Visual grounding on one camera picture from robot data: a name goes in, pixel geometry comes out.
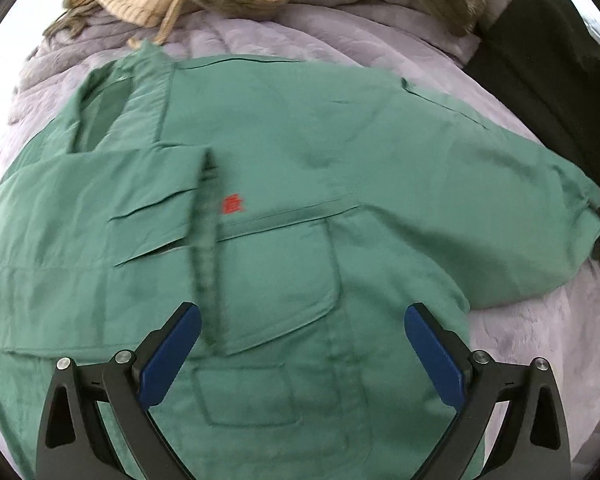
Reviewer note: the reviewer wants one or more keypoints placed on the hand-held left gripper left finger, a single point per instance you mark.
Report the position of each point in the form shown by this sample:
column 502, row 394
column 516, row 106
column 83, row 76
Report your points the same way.
column 172, row 350

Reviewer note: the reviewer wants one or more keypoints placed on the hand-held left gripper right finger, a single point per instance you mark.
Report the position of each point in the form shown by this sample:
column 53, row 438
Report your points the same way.
column 432, row 350

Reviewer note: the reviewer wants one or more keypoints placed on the green work shirt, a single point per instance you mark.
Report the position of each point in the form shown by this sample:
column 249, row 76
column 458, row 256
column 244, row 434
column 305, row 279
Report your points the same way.
column 330, row 160

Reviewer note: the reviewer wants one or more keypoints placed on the black cloth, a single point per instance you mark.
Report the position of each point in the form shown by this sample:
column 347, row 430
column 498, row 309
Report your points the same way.
column 530, row 60

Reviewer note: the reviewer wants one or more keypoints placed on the lilac embossed fleece blanket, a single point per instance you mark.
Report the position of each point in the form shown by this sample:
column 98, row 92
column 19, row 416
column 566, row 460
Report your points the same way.
column 280, row 35

